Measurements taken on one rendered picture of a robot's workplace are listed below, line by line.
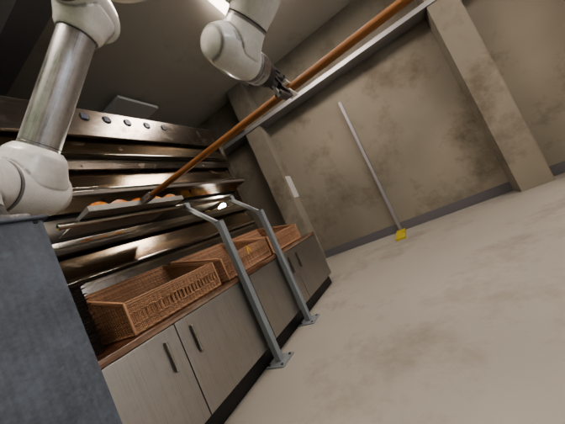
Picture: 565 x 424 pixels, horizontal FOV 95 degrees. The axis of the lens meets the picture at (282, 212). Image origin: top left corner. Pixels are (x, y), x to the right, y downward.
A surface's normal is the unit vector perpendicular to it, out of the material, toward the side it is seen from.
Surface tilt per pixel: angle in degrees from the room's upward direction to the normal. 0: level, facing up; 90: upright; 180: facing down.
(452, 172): 90
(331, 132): 90
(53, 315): 90
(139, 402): 90
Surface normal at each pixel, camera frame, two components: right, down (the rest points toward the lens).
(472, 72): -0.42, 0.14
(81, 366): 0.80, -0.40
